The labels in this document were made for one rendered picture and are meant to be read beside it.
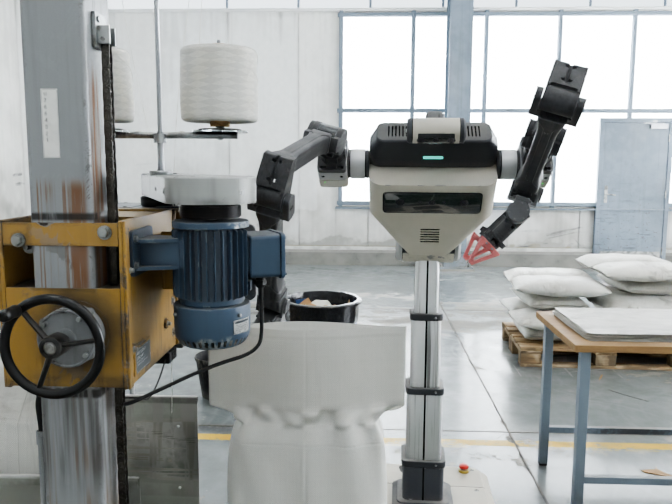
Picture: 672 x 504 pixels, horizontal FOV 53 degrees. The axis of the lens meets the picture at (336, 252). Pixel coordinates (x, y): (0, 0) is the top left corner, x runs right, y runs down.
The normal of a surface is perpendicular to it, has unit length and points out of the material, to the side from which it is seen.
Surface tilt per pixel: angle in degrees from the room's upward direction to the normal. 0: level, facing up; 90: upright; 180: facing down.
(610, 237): 90
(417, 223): 130
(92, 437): 90
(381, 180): 40
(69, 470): 90
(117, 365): 90
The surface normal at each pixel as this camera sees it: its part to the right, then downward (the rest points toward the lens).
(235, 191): 0.67, 0.11
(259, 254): 0.37, 0.12
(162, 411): -0.04, 0.13
